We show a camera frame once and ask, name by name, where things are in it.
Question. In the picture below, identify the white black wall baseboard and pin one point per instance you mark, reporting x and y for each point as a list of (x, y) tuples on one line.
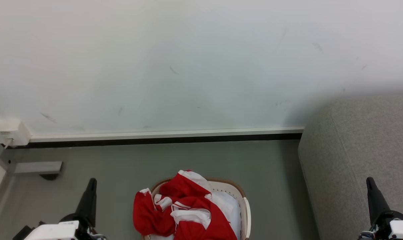
[(154, 135)]

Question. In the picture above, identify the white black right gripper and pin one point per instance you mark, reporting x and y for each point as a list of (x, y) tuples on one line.
[(396, 228)]

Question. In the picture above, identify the white wood-rimmed laundry basket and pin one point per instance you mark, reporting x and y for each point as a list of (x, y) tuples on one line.
[(247, 213)]

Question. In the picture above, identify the white wall outlet box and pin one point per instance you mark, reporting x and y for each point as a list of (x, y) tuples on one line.
[(11, 131)]

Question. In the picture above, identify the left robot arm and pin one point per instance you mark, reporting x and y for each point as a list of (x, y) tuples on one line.
[(22, 232)]

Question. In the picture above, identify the red white sports jersey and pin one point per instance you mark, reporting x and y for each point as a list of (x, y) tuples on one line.
[(188, 186)]

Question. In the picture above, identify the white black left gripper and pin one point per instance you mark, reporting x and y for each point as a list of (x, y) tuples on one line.
[(54, 231)]

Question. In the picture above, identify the light grey fabric sofa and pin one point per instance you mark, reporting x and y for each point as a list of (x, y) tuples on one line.
[(354, 150)]

